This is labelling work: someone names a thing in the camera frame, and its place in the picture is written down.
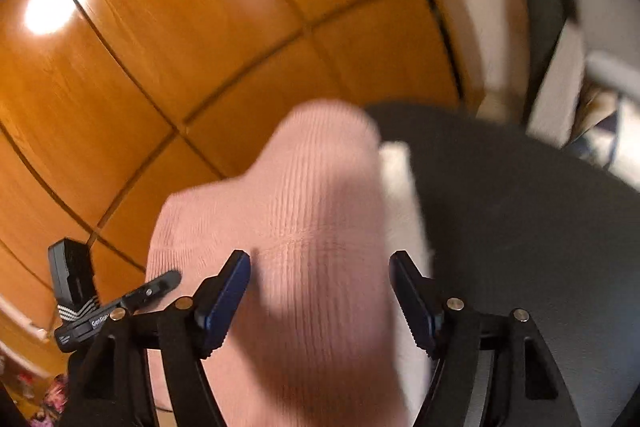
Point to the wooden wardrobe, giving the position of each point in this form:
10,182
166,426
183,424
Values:
175,32

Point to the pink knit sweater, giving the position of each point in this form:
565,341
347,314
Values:
300,232

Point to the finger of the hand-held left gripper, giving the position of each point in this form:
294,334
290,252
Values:
152,289

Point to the white knit sweater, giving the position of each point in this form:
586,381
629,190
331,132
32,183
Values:
405,217

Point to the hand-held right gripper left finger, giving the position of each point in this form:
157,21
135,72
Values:
227,302

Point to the colourful patterned cloth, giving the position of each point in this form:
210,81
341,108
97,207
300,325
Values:
50,399

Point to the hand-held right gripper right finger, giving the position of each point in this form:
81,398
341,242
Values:
412,302

